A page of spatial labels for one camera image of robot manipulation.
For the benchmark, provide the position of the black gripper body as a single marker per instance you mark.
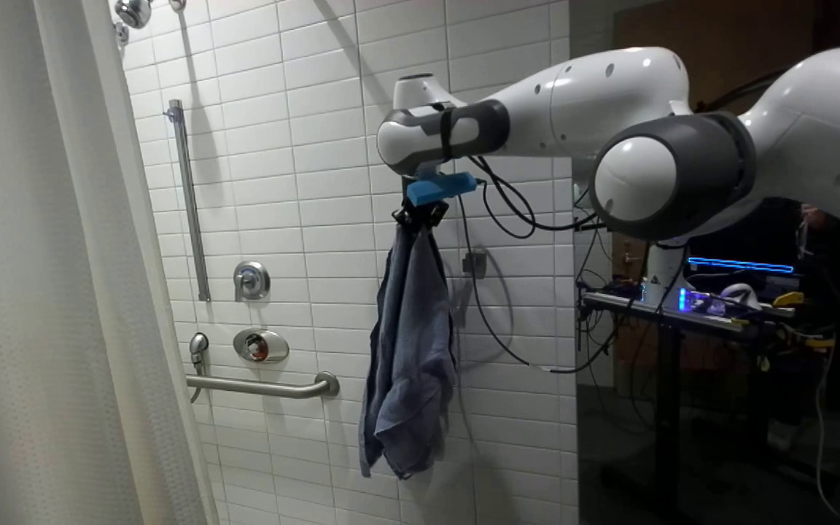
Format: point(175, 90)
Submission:
point(422, 214)

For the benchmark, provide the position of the blue towel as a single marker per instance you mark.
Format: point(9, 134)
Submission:
point(413, 369)

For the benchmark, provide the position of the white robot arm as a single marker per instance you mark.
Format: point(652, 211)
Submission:
point(661, 168)

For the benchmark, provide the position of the upper shower valve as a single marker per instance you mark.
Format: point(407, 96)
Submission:
point(252, 281)

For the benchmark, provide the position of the shower valve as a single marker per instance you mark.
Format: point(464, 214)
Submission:
point(252, 281)
point(261, 349)

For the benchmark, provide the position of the horizontal metal grab bar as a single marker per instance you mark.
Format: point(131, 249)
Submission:
point(318, 389)

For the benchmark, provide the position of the lower shower valve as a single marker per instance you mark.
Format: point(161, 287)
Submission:
point(261, 349)

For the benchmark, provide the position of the vertical metal grab bar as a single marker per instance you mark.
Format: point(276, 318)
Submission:
point(187, 190)

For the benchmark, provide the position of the shower head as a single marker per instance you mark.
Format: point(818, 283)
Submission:
point(131, 16)

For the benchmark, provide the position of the black desk with clutter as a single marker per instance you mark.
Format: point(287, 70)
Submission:
point(671, 308)

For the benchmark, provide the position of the white shower curtain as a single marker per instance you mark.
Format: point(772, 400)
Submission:
point(93, 419)

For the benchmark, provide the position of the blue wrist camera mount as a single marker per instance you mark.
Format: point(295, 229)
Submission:
point(438, 187)

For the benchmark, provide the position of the right wall hook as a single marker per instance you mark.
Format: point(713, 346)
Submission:
point(477, 263)

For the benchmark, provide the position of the small metal wall fitting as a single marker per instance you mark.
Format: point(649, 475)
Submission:
point(198, 351)

